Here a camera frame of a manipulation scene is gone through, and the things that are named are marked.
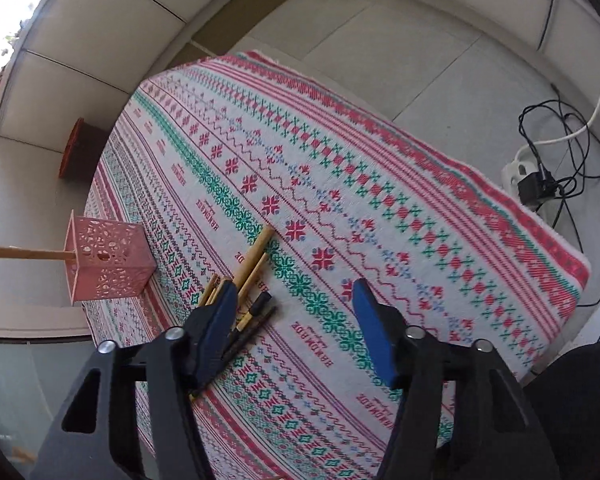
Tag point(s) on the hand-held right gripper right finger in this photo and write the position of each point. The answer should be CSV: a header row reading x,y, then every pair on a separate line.
x,y
375,335

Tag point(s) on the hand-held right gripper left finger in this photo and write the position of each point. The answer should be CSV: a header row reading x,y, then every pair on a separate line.
x,y
221,322

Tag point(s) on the pink perforated utensil holder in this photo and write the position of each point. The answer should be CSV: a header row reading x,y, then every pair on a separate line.
x,y
115,260

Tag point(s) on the red green patterned tablecloth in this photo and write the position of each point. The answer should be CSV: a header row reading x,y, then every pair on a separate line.
x,y
330,185

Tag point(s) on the white power strip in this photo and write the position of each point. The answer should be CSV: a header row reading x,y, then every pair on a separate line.
x,y
511,170

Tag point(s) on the black power adapter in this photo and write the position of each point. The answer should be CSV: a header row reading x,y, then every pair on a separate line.
x,y
532,187

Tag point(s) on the dark trash bin red rim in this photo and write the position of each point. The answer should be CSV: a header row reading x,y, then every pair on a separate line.
x,y
82,152

